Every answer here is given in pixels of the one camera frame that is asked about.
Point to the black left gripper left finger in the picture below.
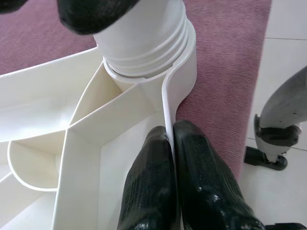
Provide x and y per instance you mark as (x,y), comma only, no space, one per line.
(151,182)

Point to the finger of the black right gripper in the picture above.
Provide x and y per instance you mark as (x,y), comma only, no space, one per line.
(96,14)
(10,4)

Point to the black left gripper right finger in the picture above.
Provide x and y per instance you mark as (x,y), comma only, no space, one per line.
(206,182)

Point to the white plastic table leg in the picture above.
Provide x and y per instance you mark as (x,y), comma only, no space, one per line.
(148,31)

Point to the white plastic children table top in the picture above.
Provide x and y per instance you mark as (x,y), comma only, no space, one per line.
(43,95)

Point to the dark robot right foot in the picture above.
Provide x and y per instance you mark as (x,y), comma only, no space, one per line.
(263,159)

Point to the maroon cloth with white stripes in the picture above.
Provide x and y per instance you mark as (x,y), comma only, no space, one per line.
(227,60)

